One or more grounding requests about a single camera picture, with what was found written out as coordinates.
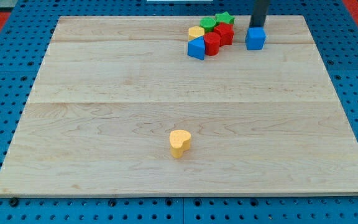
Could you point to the yellow heart block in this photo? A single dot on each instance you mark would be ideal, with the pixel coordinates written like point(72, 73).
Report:
point(180, 141)

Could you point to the blue triangle block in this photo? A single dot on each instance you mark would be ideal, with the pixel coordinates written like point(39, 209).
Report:
point(196, 48)

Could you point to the green star block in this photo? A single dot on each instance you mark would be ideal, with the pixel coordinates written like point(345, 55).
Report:
point(224, 17)

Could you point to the green cylinder block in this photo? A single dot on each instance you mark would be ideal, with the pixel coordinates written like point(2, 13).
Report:
point(208, 24)

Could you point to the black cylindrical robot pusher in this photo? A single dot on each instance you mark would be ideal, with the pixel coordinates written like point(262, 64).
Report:
point(259, 13)

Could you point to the red star block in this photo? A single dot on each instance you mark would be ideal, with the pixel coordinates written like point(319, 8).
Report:
point(226, 33)

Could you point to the blue cube block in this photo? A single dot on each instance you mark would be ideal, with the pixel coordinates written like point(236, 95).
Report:
point(255, 38)

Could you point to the light wooden board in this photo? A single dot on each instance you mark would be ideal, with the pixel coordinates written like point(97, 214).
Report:
point(110, 89)

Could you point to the red cylinder block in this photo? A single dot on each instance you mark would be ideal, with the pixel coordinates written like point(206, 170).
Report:
point(212, 43)

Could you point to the yellow pentagon block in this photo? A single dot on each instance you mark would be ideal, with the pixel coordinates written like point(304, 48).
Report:
point(195, 32)

